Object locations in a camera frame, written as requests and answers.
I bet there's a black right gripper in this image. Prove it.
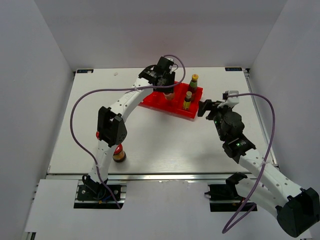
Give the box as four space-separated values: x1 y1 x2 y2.
197 100 233 142

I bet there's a pink cap spice jar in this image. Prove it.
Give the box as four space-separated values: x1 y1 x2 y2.
164 92 175 101

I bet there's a small yellow label bottle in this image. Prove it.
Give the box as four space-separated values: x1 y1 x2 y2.
182 91 192 111

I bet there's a blue table corner label left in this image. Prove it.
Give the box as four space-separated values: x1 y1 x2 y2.
76 69 94 74

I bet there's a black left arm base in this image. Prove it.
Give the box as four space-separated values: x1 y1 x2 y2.
73 175 127 210

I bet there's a red three-compartment plastic bin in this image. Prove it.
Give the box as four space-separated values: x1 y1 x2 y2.
139 83 203 119

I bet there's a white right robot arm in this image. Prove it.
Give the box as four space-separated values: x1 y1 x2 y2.
197 99 320 238

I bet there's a red lid sauce jar front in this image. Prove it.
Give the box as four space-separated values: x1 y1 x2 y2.
112 144 127 163

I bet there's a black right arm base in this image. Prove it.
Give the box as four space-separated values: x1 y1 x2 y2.
204 172 248 212

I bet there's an aluminium front rail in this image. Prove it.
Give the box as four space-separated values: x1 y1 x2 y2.
45 172 234 182

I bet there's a yellow cap sauce bottle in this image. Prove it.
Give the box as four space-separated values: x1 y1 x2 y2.
188 74 199 101

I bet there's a blue table corner label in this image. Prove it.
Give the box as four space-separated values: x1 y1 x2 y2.
224 67 243 72
76 69 94 74

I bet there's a blue table corner label right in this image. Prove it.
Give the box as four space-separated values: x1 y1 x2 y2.
224 67 243 72

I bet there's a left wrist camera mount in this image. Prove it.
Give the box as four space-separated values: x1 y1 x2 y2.
166 57 175 71

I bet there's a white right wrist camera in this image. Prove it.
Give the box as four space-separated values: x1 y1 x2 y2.
219 90 240 109

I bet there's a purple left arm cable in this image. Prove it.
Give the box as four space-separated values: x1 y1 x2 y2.
69 54 186 210

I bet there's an aluminium rail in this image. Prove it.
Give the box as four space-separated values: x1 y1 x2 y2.
243 68 280 171
45 172 234 182

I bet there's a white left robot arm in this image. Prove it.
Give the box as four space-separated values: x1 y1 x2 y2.
82 56 175 200

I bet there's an aluminium right side rail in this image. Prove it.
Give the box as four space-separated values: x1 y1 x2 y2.
243 68 280 171

